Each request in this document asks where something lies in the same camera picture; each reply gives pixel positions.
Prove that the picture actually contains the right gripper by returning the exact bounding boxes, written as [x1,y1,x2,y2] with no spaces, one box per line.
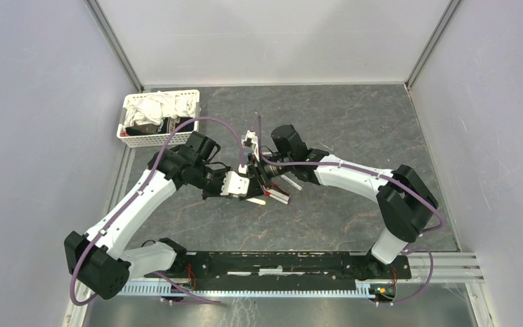
[238,153,294,202]

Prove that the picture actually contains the white grey pen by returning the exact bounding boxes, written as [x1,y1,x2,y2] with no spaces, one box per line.
[281,175,303,191]

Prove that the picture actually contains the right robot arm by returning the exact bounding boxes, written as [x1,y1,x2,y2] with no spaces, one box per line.
[242,125,445,278]

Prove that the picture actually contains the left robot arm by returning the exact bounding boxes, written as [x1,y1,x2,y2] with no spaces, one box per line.
[63,132,228,300]

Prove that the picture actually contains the red cap white pen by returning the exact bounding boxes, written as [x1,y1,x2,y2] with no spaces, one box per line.
[266,189,291,205]

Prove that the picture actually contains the black item in basket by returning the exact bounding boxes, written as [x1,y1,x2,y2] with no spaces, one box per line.
[124,117,190,136]

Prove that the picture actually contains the white plastic basket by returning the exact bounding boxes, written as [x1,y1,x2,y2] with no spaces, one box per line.
[116,89,200,149]

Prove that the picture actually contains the white cloth in basket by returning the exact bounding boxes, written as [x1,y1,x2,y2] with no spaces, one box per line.
[122,90,200,127]

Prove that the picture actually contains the right base electronics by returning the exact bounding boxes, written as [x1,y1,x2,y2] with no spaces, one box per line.
[368,284,397,302]

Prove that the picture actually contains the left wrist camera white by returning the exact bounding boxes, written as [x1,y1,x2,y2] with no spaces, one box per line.
[220,171,250,198]

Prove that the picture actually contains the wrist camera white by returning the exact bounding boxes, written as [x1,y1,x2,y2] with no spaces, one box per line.
[220,171,250,198]
[242,130,259,156]

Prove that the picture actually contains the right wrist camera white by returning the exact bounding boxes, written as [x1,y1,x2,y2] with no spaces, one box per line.
[242,130,259,156]

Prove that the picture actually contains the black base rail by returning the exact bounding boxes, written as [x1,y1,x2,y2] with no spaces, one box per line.
[163,251,412,292]

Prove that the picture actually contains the grey slotted cable duct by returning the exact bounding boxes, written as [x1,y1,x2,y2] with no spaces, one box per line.
[118,281,375,299]

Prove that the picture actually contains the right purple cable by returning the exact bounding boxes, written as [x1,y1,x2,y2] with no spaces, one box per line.
[252,114,445,306]

